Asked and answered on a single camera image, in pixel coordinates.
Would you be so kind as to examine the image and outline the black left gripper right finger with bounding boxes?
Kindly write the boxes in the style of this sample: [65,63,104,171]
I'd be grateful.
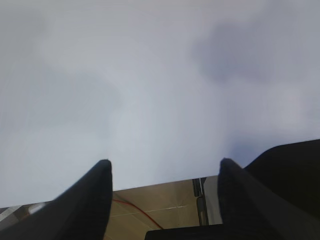
[217,158,320,240]

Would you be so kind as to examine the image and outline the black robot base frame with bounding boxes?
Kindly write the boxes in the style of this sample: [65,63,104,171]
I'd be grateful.
[145,140,320,240]

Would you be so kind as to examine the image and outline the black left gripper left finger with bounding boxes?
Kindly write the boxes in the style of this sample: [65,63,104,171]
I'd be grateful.
[0,159,113,240]

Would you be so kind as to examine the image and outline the orange floor cable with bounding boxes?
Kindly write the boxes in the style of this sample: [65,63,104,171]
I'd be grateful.
[112,198,165,230]

